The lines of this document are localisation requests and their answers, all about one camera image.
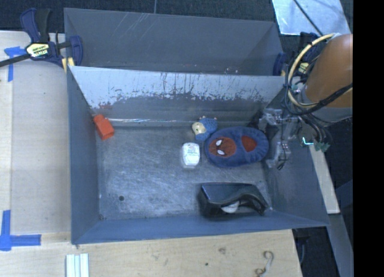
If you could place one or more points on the pale wood flat board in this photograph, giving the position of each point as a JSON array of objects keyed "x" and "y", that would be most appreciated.
[{"x": 39, "y": 150}]

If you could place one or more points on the blue and yellow toy animal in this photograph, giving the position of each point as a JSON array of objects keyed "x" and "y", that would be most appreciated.
[{"x": 207, "y": 127}]

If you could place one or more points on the orange small block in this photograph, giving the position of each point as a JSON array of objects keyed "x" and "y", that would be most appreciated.
[{"x": 103, "y": 127}]

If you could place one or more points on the blue slipper with red face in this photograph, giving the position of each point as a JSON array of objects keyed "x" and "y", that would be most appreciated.
[{"x": 237, "y": 147}]

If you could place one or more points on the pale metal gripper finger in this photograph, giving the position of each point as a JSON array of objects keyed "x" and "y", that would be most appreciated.
[
  {"x": 270, "y": 118},
  {"x": 281, "y": 151}
]

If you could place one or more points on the white small plastic box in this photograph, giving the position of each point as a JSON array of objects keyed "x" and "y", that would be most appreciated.
[{"x": 190, "y": 154}]

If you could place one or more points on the grey metal bin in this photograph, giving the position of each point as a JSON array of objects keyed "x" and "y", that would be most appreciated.
[{"x": 150, "y": 180}]

